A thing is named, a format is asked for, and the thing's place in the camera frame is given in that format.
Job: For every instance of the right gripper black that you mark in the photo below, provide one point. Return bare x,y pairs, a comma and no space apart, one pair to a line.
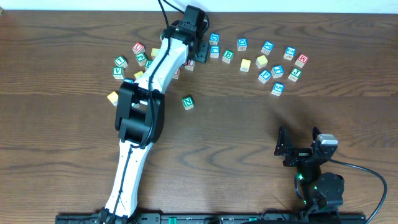
300,154

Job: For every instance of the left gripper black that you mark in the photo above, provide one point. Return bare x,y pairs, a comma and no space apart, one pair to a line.
202,50

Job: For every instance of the green N block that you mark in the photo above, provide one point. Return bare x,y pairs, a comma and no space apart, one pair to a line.
188,102

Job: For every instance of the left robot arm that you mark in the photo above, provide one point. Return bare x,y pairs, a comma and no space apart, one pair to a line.
140,110

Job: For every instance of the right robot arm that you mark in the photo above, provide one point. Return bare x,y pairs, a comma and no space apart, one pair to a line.
321,192

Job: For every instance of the blue L block centre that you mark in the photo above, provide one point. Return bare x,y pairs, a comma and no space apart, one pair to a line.
214,51

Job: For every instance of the blue l block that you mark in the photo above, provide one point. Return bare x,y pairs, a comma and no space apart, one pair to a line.
214,51
128,80

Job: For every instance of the red I block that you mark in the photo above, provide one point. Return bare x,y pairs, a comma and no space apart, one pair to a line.
190,65

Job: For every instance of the blue D block upper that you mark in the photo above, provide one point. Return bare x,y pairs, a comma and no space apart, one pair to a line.
214,39

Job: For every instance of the blue d block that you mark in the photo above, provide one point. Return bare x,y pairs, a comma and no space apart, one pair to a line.
214,39
242,44

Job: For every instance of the green B block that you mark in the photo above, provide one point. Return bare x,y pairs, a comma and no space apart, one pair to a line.
227,56

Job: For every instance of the red A block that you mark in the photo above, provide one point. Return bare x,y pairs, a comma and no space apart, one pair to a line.
176,74

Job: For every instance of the blue D block right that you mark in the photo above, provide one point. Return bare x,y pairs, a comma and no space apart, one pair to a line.
242,44

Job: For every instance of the yellow block centre right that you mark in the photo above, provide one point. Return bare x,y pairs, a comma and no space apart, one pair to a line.
245,65

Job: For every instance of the yellow block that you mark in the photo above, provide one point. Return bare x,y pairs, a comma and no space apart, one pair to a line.
245,65
113,98
154,52
138,74
261,62

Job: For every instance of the yellow block upper left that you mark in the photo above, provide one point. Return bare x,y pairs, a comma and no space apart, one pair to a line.
154,52

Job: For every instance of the green R block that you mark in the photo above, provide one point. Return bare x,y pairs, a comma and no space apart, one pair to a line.
148,64

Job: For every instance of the blue S block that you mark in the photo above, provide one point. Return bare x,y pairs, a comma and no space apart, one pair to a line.
277,89

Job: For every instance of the green J block left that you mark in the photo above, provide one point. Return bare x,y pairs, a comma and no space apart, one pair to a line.
141,59

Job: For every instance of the green j block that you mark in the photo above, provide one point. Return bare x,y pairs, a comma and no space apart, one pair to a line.
141,59
295,74

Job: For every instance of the red U block left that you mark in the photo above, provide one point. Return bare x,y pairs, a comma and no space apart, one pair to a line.
138,48

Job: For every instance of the green J block right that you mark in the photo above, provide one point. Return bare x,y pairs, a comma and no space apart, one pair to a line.
295,74

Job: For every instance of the yellow block middle left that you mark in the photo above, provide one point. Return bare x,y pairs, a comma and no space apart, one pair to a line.
138,74

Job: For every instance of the blue P block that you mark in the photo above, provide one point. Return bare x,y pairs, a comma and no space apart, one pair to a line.
264,76

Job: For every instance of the blue X block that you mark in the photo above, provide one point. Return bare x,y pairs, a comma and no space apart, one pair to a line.
267,47

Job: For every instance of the blue E block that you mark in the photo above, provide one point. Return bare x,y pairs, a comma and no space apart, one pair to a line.
277,71

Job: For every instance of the blue L block left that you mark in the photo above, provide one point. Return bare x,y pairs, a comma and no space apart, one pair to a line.
128,80

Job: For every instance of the red M block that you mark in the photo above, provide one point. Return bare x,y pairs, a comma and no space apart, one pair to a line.
301,60

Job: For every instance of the green L block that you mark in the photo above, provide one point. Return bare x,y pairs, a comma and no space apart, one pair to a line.
121,61

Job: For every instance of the green V block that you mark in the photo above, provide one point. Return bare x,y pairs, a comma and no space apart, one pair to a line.
118,73

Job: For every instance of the blue Z block right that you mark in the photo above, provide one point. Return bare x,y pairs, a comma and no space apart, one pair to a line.
289,53

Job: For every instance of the yellow block lower left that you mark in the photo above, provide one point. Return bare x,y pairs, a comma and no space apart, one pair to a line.
113,98

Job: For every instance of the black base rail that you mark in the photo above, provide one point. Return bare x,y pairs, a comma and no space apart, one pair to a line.
156,218

